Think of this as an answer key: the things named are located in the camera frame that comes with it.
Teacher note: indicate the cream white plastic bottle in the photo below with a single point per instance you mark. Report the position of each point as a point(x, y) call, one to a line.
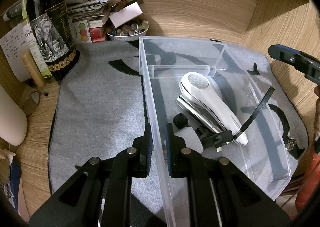
point(11, 117)

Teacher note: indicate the clear glass jar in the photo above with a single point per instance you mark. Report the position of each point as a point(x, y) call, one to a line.
point(30, 102)

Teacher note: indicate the beige lip balm tube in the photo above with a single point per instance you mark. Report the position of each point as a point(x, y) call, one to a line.
point(33, 70)

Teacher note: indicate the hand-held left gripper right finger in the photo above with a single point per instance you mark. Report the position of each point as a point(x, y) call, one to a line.
point(168, 149)

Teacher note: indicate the small metal trinket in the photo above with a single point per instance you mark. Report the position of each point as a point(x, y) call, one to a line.
point(291, 144)

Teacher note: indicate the stack of books and papers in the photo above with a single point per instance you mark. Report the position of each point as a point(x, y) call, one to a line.
point(87, 9)

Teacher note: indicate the grey mat with black letters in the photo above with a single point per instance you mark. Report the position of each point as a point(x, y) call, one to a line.
point(100, 107)

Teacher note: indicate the white handwritten paper note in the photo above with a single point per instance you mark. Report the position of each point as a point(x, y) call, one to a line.
point(12, 49)

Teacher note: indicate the black foam microphone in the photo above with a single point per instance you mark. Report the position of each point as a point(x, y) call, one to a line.
point(180, 120)

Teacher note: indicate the white small cardboard box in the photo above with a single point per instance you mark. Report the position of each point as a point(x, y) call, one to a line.
point(125, 14)

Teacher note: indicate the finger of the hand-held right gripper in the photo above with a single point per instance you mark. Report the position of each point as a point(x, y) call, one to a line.
point(281, 48)

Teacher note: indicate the dark wine bottle elephant label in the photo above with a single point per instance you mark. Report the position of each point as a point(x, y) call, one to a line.
point(50, 17)

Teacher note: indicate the white and green tube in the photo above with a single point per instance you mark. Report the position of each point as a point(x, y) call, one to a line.
point(13, 9)

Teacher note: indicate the white electric shaver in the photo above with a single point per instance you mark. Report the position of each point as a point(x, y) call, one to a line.
point(212, 102)

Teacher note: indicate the white plug adapter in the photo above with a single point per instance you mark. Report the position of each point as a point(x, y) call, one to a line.
point(190, 138)

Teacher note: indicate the green label tube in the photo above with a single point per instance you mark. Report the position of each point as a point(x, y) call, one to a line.
point(37, 57)

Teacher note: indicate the person's orange clothing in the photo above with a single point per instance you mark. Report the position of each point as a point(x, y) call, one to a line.
point(310, 179)

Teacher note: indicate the person's right hand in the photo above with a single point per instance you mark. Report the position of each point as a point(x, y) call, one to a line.
point(317, 117)

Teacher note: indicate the red small box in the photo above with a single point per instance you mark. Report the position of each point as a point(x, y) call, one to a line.
point(97, 33)

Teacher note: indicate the blue cloth item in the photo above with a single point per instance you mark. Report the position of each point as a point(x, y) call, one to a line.
point(15, 184)

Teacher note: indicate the clear plastic storage box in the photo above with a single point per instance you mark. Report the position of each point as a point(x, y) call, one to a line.
point(250, 152)

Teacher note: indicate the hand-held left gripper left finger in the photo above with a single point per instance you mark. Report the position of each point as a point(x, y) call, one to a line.
point(149, 147)

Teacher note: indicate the white bowl of beads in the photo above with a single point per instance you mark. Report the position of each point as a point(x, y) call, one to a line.
point(127, 30)

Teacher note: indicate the fruit print card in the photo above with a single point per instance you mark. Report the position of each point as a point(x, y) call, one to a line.
point(81, 30)

